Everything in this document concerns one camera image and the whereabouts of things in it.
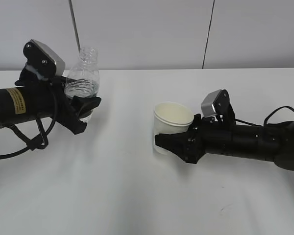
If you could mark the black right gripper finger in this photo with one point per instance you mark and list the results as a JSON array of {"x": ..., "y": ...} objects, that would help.
[
  {"x": 195, "y": 126},
  {"x": 178, "y": 143}
]

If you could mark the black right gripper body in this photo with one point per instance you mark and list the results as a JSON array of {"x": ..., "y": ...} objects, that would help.
[{"x": 198, "y": 148}]

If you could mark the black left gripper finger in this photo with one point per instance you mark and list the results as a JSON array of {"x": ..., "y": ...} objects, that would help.
[
  {"x": 84, "y": 106},
  {"x": 58, "y": 80}
]

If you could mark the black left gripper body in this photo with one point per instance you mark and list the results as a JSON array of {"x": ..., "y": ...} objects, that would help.
[{"x": 42, "y": 99}]

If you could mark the clear water bottle green label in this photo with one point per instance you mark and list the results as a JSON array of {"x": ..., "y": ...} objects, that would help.
[{"x": 83, "y": 79}]

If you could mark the white paper cup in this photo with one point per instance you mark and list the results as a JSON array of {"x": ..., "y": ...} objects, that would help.
[{"x": 170, "y": 118}]

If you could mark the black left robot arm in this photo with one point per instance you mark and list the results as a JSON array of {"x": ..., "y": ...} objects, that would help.
[{"x": 12, "y": 107}]

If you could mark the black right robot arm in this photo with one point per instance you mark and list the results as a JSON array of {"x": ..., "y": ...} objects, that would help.
[{"x": 270, "y": 142}]

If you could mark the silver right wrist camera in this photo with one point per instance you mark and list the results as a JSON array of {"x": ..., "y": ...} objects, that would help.
[{"x": 217, "y": 103}]

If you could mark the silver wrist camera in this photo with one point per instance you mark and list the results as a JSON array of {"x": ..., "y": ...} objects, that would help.
[
  {"x": 42, "y": 61},
  {"x": 217, "y": 103}
]

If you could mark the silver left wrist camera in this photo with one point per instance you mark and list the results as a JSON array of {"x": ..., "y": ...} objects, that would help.
[{"x": 42, "y": 61}]

